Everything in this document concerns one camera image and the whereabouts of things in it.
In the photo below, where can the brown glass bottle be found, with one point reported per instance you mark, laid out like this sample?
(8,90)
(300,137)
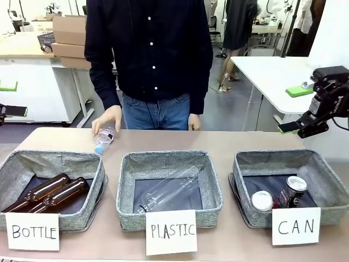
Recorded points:
(68,191)
(43,189)

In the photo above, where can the wooden top table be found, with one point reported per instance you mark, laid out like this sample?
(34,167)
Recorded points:
(21,46)

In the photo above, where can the small water bottle blue cap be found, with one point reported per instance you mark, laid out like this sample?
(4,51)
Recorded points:
(105,137)

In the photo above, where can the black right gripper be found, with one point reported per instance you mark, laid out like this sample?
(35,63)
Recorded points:
(334,101)

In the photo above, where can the white paper label PLASTIC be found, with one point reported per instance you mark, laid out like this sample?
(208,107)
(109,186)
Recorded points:
(171,232)

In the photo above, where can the clear plastic bottle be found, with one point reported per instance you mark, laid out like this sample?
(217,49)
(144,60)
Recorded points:
(169,191)

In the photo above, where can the person's right forearm dark sleeve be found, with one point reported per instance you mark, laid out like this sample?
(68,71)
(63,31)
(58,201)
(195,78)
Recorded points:
(105,87)

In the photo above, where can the gray fabric basket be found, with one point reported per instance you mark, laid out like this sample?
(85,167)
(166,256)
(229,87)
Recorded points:
(256,218)
(81,218)
(169,161)

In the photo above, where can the black tripod stand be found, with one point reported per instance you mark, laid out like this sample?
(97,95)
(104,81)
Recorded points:
(290,27)

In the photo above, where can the background white robot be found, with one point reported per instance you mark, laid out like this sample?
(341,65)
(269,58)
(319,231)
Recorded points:
(274,11)

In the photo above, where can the white table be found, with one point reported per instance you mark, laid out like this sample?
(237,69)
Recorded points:
(272,71)

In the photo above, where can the person in dark shirt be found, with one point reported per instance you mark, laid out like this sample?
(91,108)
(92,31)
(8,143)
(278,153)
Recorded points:
(152,68)

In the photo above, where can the person's left forearm dark sleeve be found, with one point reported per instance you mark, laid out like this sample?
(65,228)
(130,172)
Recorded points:
(200,92)

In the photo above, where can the black drink can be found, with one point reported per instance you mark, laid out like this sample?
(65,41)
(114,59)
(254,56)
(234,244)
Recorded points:
(291,191)

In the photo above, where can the black mesh basket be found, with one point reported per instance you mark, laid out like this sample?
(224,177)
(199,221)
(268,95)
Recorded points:
(45,39)

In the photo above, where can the white paper label BOTTLE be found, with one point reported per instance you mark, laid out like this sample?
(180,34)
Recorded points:
(32,232)

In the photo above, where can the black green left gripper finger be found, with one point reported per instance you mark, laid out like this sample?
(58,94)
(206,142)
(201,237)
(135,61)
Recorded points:
(8,86)
(13,111)

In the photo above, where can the silver top drink can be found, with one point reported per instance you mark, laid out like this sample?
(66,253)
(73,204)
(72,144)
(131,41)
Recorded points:
(261,201)

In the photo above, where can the person's right hand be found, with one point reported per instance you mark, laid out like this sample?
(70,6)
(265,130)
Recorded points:
(107,118)

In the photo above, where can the background person in white shirt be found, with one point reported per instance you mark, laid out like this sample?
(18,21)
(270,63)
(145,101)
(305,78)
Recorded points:
(302,16)

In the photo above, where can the open cardboard box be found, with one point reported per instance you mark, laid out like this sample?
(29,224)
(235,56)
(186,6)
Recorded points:
(69,30)

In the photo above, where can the person's left hand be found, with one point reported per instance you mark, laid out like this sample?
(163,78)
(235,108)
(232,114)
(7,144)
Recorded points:
(195,122)

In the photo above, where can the white paper label CAN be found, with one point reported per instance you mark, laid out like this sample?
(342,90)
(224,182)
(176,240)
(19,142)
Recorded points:
(295,226)

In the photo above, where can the white desk leg frame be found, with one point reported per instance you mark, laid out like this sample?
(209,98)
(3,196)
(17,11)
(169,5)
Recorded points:
(82,98)

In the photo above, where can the flat cardboard box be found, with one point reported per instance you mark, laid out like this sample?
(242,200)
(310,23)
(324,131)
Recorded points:
(75,62)
(68,50)

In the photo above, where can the background person in dark dress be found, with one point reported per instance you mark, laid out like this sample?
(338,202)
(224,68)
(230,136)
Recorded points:
(240,27)

